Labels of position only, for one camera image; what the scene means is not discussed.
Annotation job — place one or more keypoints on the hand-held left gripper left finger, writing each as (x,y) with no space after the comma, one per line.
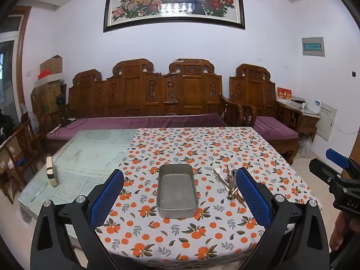
(108,194)

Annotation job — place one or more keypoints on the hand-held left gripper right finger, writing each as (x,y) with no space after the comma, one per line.
(253,197)

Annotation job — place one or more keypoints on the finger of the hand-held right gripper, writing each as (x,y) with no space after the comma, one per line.
(323,171)
(336,157)

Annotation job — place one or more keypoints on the pale wooden chopstick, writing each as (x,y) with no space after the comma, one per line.
(239,198)

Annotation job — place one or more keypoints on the dark wooden chopstick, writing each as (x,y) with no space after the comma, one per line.
(227,177)

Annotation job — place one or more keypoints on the white plastic fork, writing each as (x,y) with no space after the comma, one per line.
(217,170)

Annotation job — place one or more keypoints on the rectangular metal tray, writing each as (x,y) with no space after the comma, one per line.
(175,191)

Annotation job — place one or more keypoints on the person's right hand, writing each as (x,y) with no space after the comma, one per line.
(339,230)

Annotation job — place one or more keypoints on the clear plastic bag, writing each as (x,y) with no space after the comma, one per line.
(305,146)

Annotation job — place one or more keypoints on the wooden side table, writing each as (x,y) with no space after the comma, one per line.
(308,121)

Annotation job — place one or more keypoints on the white box with blue label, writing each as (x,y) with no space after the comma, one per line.
(314,105)

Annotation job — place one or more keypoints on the beige block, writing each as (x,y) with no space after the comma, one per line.
(51,171)

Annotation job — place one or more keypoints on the purple armchair cushion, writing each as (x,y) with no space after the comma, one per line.
(272,128)

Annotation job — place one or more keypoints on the orange-print tablecloth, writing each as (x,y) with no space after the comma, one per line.
(174,146)

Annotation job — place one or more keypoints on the red box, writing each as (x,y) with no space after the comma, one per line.
(284,93)

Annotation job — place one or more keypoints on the wooden chair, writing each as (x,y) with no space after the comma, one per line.
(19,152)

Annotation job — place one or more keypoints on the carved wooden armchair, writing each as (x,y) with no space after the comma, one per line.
(258,90)

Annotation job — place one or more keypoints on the black fan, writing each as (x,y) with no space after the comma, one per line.
(60,100)

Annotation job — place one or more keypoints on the carved wooden sofa bench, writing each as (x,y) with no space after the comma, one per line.
(132,90)

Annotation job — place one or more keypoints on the stack of cardboard boxes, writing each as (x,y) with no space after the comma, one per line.
(49,95)

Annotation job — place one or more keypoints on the brown cardboard box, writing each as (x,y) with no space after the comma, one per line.
(52,64)

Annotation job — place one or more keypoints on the framed peacock painting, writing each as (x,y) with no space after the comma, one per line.
(174,0)

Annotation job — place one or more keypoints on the white wall cabinet door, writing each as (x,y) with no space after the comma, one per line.
(326,121)

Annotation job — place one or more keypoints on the grey wall breaker panel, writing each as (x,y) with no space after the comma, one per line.
(313,46)

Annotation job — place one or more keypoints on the wooden door frame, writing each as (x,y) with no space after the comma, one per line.
(22,50)

